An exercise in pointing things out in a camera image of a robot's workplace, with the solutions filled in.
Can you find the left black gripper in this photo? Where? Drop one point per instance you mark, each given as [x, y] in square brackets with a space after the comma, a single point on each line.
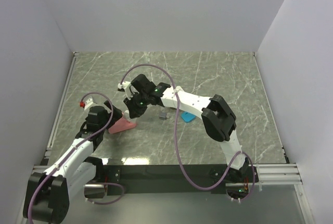
[116, 114]

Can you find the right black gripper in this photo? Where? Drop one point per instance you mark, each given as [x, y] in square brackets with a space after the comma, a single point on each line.
[133, 112]

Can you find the pink triangular power strip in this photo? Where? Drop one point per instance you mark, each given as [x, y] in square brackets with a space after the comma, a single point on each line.
[122, 125]

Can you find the blue square plug adapter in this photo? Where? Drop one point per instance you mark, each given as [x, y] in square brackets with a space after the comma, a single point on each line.
[187, 117]

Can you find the white square plug adapter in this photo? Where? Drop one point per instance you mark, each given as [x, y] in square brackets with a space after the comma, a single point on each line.
[126, 114]

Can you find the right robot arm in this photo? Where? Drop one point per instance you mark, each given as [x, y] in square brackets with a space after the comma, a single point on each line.
[218, 119]

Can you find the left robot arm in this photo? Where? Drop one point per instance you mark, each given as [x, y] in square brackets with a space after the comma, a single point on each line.
[49, 192]

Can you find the small grey plug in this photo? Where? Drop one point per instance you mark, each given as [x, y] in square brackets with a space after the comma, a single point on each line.
[163, 115]

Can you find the white triangular power strip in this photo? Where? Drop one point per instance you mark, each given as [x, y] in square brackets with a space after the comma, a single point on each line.
[169, 98]

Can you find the black base beam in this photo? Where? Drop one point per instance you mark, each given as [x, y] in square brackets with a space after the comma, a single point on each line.
[138, 179]

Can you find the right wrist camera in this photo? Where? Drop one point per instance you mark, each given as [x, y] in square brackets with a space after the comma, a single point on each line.
[124, 87]

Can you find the aluminium rail frame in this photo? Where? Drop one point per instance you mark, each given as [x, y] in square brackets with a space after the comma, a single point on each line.
[51, 154]

